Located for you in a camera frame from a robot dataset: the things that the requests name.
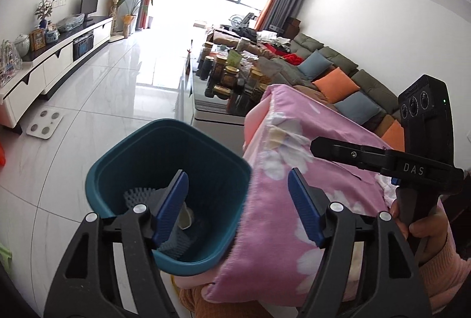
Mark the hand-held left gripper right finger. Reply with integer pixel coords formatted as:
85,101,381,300
288,168,432,318

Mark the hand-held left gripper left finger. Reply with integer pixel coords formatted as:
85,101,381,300
43,169,190,318

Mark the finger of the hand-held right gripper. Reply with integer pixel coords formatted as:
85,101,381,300
310,137,388,173

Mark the teal plastic waste bin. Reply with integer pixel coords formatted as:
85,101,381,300
85,119,253,275

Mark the person's right hand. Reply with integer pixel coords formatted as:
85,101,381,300
390,198,457,264

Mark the crumpled white paper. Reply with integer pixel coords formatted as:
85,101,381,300
178,206,195,230

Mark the orange cushion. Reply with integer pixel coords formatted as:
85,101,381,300
313,67,360,102
381,119,405,153

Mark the grey ribbed packaging piece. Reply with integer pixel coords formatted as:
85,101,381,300
123,186,192,260

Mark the blue-grey cushion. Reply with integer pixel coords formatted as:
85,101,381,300
297,50,334,80
334,92,381,125

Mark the pink floral blanket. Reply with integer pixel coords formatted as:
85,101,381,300
204,83,398,304

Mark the olive green sofa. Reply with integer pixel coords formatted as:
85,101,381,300
258,32,405,142

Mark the plain pink cloth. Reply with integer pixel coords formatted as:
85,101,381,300
243,106,267,147

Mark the white coffee table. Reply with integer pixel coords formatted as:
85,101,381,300
176,42,266,127

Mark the pile of clothes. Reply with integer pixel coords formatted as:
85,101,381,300
258,31,295,54

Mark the brown box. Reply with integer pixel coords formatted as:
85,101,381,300
285,17,301,39

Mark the group of glass jars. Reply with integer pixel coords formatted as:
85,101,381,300
195,42,269,116

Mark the green packet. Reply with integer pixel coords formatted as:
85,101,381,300
226,49,242,68

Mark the white bathroom scale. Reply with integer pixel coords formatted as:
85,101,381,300
26,110,64,139

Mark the white and black TV cabinet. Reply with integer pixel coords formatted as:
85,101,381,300
0,15,114,129

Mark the wrapped glass dish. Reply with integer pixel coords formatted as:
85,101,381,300
58,14,86,32

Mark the clear plastic bag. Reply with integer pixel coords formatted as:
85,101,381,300
0,40,23,87

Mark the black monitor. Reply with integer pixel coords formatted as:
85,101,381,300
81,0,101,23

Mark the white lidded jar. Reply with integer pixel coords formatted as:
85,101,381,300
14,34,31,57

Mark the small potted plant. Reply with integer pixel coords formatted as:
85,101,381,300
34,0,57,29

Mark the wooden picture frame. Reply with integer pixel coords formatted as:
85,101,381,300
29,29,47,51

